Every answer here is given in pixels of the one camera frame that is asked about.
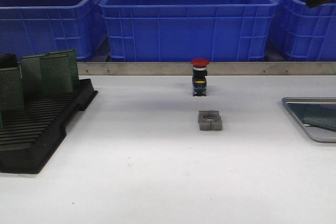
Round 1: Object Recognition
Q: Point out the silver metal tray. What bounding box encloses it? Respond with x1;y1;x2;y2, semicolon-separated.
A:
282;97;335;143

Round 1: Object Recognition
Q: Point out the black slotted board rack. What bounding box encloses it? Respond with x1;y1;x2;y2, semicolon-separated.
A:
0;54;99;175

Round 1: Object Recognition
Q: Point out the blue plastic bin right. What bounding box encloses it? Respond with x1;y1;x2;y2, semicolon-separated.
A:
268;0;335;62

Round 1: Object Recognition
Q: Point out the blue plastic bin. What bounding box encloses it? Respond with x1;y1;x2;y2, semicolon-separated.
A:
1;0;107;61
268;0;335;62
99;0;277;62

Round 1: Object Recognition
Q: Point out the blue plastic bin centre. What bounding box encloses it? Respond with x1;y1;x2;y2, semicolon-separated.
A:
99;0;277;62

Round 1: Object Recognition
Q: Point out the blue plastic bin left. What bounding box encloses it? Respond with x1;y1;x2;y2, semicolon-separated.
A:
1;0;107;61

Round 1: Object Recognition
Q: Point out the red emergency stop button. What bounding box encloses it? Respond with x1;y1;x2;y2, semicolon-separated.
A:
191;58;209;97

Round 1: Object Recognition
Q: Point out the grey metal pipe clamp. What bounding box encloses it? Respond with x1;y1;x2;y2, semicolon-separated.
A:
198;110;223;131

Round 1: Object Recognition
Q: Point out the steel table edge rail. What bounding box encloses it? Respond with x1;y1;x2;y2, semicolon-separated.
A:
78;62;335;76

